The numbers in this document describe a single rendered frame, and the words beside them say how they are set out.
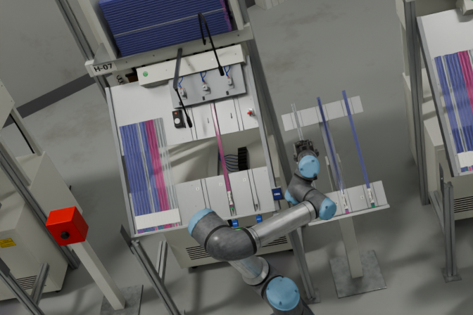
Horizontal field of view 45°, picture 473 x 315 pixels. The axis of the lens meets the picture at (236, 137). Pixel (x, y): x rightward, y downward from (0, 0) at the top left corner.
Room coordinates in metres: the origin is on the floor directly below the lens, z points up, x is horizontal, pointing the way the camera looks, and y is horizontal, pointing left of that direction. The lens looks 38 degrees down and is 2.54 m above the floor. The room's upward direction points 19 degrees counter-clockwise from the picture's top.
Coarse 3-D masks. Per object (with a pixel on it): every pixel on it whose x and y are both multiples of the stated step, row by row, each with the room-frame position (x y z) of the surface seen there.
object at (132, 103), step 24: (120, 96) 2.34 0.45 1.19; (144, 96) 2.30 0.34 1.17; (168, 96) 2.26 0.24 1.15; (240, 96) 2.15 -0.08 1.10; (120, 120) 2.27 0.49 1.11; (144, 120) 2.23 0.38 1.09; (168, 120) 2.19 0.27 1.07; (192, 120) 2.15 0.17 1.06; (240, 120) 2.08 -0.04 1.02; (120, 144) 2.20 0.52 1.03; (168, 144) 2.12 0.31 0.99
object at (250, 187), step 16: (224, 176) 1.94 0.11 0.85; (240, 176) 1.92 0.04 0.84; (256, 176) 1.90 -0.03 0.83; (176, 192) 1.97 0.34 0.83; (192, 192) 1.95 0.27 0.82; (208, 192) 1.93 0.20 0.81; (224, 192) 1.90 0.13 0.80; (240, 192) 1.88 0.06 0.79; (256, 192) 1.85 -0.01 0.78; (192, 208) 1.90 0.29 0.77; (224, 208) 1.86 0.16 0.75; (240, 208) 1.83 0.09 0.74; (256, 208) 1.82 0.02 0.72
